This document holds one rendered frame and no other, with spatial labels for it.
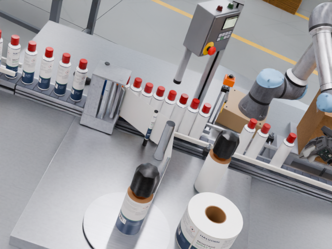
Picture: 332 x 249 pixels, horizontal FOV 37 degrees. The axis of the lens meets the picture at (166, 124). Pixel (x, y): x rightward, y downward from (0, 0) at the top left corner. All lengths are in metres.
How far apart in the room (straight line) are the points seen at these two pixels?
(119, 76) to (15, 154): 0.51
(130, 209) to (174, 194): 0.34
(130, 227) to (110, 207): 0.14
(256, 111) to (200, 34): 0.63
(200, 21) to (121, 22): 2.88
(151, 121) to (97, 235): 0.55
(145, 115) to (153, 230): 0.51
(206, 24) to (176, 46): 2.77
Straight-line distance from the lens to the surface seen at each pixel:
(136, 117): 2.07
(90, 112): 2.05
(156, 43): 4.62
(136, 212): 1.64
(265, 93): 2.37
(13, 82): 2.26
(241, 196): 2.06
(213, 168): 1.88
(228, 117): 2.43
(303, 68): 2.39
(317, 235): 2.19
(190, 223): 1.69
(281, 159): 2.21
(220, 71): 2.87
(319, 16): 2.18
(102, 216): 1.76
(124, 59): 2.67
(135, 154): 2.03
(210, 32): 1.92
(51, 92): 2.24
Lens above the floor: 2.24
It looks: 37 degrees down
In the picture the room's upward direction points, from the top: 21 degrees clockwise
